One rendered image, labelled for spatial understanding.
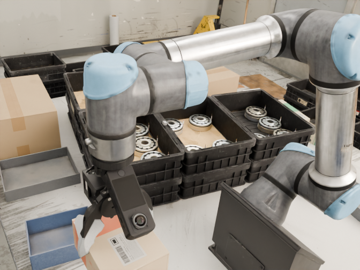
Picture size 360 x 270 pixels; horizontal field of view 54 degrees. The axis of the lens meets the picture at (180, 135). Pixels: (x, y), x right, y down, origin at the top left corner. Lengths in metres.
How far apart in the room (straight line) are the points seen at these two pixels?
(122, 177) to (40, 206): 0.84
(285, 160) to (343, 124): 0.27
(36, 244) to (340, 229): 1.07
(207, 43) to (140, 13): 4.29
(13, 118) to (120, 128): 1.04
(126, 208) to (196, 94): 0.21
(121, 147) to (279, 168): 0.63
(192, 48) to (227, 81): 1.39
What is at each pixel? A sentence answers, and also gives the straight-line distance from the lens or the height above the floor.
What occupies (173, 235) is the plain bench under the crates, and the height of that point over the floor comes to 0.70.
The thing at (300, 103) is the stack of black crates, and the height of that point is 0.38.
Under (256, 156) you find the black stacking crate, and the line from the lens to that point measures 1.43.
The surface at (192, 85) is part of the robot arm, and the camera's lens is 0.55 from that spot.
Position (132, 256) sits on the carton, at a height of 1.12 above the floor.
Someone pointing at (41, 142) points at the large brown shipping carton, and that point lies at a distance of 1.61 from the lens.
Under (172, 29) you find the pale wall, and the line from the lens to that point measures 5.31.
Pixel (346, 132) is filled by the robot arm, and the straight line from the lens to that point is 0.88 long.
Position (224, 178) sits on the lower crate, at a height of 0.77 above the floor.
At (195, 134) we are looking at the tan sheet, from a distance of 1.53.
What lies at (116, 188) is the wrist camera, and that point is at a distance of 0.56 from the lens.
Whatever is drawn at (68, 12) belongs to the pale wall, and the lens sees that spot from 4.58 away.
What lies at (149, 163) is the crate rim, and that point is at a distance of 1.18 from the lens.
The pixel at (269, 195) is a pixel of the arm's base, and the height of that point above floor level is 0.97.
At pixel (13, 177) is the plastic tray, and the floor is 0.70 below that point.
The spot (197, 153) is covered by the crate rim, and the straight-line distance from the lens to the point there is 1.24.
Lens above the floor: 1.63
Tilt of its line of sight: 32 degrees down
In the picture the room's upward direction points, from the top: 6 degrees clockwise
